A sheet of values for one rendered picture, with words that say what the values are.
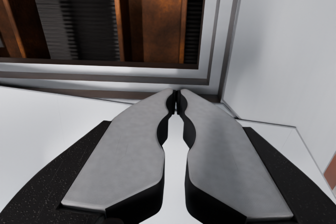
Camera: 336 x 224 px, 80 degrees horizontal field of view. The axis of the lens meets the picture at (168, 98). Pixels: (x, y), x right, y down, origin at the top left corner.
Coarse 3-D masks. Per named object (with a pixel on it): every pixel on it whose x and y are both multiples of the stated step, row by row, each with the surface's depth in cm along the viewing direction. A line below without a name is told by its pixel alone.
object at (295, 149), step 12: (288, 144) 15; (300, 144) 15; (288, 156) 15; (300, 156) 15; (312, 156) 15; (300, 168) 16; (312, 168) 16; (312, 180) 16; (324, 180) 16; (324, 192) 17
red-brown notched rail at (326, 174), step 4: (332, 160) 19; (332, 164) 19; (328, 168) 19; (332, 168) 19; (324, 172) 19; (328, 172) 19; (332, 172) 19; (324, 176) 20; (328, 176) 20; (332, 176) 20; (328, 180) 20; (332, 180) 20; (332, 184) 20; (332, 188) 20
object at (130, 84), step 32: (224, 0) 11; (224, 32) 12; (0, 64) 15; (32, 64) 15; (64, 64) 15; (96, 64) 15; (128, 64) 15; (160, 64) 15; (192, 64) 16; (224, 64) 13; (96, 96) 14; (128, 96) 14
